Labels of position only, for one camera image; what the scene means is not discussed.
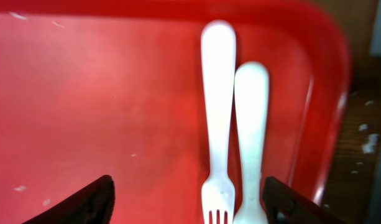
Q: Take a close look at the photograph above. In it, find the white plastic spoon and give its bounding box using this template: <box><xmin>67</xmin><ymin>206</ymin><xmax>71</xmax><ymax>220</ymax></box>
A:
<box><xmin>234</xmin><ymin>62</ymin><xmax>269</xmax><ymax>223</ymax></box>

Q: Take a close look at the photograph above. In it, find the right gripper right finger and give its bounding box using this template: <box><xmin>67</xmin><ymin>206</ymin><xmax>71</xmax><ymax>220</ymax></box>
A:
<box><xmin>262</xmin><ymin>176</ymin><xmax>345</xmax><ymax>224</ymax></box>

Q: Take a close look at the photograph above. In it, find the red serving tray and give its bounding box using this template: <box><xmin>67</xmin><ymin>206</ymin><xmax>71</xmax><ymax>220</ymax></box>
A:
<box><xmin>0</xmin><ymin>1</ymin><xmax>351</xmax><ymax>223</ymax></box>

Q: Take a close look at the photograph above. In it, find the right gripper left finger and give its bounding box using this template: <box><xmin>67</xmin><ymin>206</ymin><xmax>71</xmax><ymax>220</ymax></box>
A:
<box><xmin>24</xmin><ymin>175</ymin><xmax>116</xmax><ymax>224</ymax></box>

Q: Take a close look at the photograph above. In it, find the white plastic fork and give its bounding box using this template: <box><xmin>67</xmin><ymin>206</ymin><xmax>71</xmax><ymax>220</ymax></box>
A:
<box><xmin>201</xmin><ymin>20</ymin><xmax>236</xmax><ymax>223</ymax></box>

